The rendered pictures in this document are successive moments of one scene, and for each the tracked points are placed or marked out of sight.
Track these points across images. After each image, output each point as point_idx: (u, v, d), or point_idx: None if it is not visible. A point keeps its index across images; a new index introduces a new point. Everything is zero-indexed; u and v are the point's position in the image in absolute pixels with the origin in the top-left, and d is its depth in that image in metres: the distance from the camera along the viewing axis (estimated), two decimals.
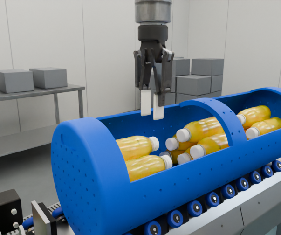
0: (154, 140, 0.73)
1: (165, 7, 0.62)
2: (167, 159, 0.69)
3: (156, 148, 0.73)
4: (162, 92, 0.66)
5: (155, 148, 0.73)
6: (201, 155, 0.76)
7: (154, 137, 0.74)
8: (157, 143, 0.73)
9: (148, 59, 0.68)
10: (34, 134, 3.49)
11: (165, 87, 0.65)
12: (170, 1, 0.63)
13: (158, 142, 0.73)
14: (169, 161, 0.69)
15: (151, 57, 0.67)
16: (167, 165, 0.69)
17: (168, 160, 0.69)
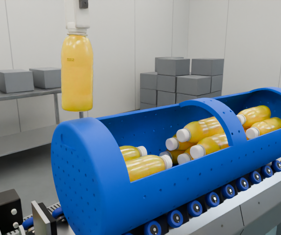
0: (73, 28, 0.54)
1: None
2: (166, 159, 0.69)
3: (84, 28, 0.54)
4: None
5: (85, 28, 0.55)
6: (201, 155, 0.76)
7: (68, 23, 0.54)
8: None
9: None
10: (34, 134, 3.49)
11: None
12: None
13: None
14: (169, 161, 0.69)
15: None
16: (167, 165, 0.69)
17: (168, 160, 0.69)
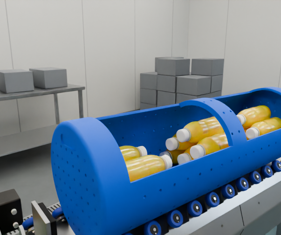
0: None
1: None
2: (166, 159, 0.69)
3: None
4: None
5: None
6: (201, 155, 0.76)
7: None
8: None
9: None
10: (34, 134, 3.49)
11: None
12: None
13: None
14: (169, 161, 0.69)
15: None
16: (167, 165, 0.69)
17: (168, 160, 0.69)
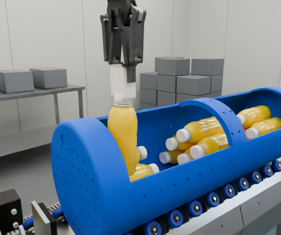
0: None
1: None
2: (120, 101, 0.57)
3: None
4: (131, 62, 0.52)
5: None
6: (201, 155, 0.76)
7: None
8: None
9: (116, 23, 0.54)
10: (34, 134, 3.49)
11: (134, 56, 0.51)
12: None
13: None
14: (123, 100, 0.57)
15: (118, 18, 0.52)
16: (127, 102, 0.57)
17: (122, 100, 0.57)
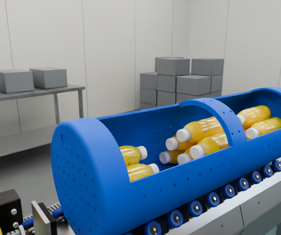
0: None
1: None
2: None
3: None
4: None
5: None
6: (201, 155, 0.76)
7: None
8: None
9: None
10: (34, 134, 3.49)
11: None
12: None
13: None
14: None
15: None
16: None
17: None
